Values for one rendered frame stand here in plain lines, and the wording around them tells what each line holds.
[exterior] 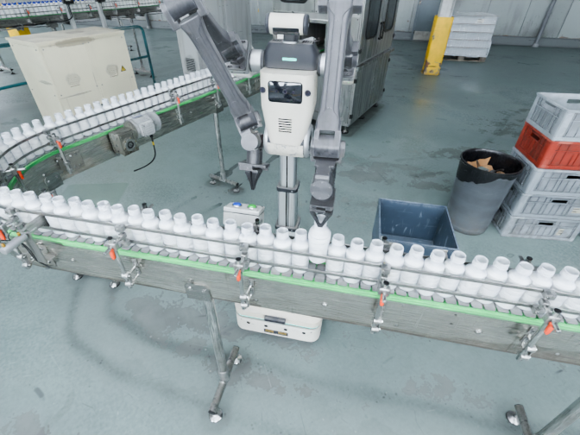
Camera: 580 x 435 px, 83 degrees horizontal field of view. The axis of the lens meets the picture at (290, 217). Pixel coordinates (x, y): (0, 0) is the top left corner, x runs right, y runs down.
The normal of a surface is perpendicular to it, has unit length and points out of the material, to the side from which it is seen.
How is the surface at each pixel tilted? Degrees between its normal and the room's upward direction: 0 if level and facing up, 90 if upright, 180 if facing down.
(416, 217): 90
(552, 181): 90
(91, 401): 0
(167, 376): 0
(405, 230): 90
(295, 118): 90
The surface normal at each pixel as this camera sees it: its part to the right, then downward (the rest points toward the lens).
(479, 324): -0.21, 0.59
